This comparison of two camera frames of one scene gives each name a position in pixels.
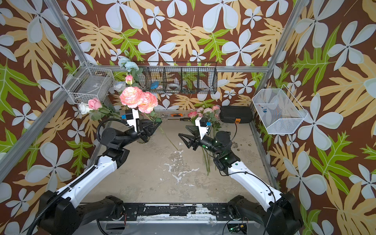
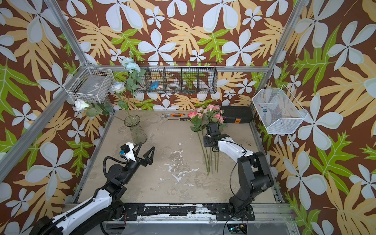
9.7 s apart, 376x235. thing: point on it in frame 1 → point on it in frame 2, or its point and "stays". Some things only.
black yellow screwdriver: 181,119 stays
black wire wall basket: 179,77 stays
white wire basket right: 280,111 stays
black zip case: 237,114 stays
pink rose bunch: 132,97 → 220,119
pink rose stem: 97,112 → 210,107
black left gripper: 142,129 → 145,160
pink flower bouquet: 205,161 → 209,108
